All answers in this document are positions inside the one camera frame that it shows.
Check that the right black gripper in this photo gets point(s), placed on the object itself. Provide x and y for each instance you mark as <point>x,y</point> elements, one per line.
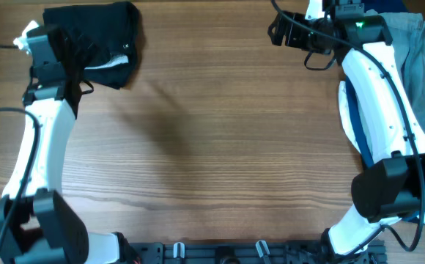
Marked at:
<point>283,30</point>

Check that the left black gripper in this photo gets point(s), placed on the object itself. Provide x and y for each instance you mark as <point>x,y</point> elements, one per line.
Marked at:
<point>83,56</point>

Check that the black shorts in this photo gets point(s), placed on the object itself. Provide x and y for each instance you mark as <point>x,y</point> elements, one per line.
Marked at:
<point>113,28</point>

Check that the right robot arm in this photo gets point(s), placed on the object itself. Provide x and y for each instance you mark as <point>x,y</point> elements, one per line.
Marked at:
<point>381,106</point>

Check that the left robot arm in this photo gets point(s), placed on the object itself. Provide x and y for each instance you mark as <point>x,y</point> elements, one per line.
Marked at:
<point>36,224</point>

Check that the blue garment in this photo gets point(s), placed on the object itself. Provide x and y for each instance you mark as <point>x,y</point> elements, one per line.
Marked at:
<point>373,8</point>

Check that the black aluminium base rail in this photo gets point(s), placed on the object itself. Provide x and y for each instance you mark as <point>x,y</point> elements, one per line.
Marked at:
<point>290,252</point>

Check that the right grey rail clip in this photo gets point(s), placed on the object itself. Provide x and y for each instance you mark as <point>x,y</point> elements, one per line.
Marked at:
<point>263,251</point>

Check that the grey rail clip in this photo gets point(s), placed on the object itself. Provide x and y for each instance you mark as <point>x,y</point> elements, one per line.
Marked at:
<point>263,251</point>
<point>179,250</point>

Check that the left grey rail clip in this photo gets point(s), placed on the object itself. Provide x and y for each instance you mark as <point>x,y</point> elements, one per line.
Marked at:
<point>179,250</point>

